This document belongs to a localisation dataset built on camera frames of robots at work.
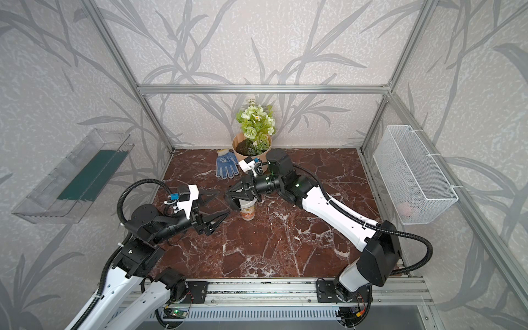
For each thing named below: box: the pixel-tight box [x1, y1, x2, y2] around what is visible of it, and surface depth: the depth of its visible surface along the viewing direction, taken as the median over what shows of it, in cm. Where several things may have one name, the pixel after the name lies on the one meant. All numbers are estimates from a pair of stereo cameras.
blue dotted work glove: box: [215, 148, 240, 180], surface depth 114 cm
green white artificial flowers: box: [236, 99, 276, 154], surface depth 96 cm
